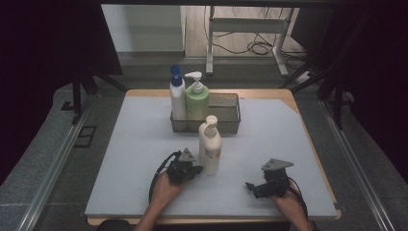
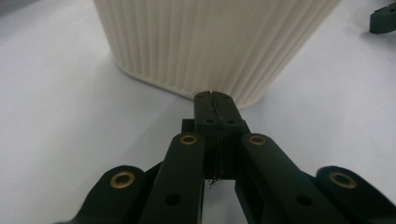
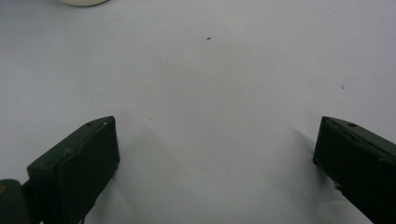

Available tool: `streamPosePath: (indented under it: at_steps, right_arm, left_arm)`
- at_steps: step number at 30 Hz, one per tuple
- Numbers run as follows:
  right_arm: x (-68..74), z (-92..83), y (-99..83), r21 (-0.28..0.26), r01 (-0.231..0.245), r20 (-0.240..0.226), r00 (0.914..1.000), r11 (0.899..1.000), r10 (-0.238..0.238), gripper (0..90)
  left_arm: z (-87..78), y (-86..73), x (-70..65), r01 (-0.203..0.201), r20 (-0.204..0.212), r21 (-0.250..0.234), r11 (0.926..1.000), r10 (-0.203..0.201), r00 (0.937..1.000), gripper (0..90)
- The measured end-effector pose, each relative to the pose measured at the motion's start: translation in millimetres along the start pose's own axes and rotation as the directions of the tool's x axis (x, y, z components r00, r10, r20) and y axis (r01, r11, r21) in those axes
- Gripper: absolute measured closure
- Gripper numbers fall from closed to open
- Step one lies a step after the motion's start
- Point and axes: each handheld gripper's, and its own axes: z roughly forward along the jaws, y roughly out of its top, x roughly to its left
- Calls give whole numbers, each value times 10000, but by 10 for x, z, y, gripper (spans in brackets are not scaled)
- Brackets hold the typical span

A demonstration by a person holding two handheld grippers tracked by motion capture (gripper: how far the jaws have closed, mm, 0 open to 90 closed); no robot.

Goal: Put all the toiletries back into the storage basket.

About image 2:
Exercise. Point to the cream ribbed plastic container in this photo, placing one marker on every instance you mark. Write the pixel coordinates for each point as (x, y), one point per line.
(211, 40)

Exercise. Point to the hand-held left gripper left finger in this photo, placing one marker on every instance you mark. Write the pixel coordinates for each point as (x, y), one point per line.
(207, 130)

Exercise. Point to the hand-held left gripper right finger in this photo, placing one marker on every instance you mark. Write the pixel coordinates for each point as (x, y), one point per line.
(230, 130)

